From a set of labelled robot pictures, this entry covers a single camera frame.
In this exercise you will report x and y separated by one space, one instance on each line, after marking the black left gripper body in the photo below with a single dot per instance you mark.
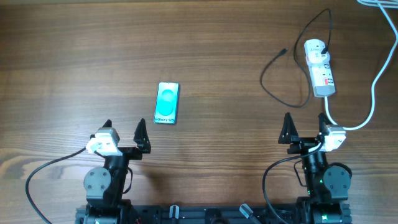
126 151

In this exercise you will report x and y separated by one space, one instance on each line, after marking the white USB charger plug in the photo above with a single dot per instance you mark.
316 58

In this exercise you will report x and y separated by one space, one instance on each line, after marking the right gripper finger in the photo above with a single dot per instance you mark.
324 124
288 134

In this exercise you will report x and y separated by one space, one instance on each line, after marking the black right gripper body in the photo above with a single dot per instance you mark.
304 142

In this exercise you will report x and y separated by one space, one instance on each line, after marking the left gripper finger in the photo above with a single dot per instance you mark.
141 137
108 124

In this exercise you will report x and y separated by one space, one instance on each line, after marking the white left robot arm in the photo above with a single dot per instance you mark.
105 185

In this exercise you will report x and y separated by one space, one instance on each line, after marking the white power strip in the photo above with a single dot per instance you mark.
321 76

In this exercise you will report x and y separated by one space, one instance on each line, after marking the teal screen smartphone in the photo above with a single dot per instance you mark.
166 103

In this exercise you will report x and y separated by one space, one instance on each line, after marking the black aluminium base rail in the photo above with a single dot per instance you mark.
276 213

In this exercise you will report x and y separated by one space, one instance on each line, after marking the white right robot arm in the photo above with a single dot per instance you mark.
327 183

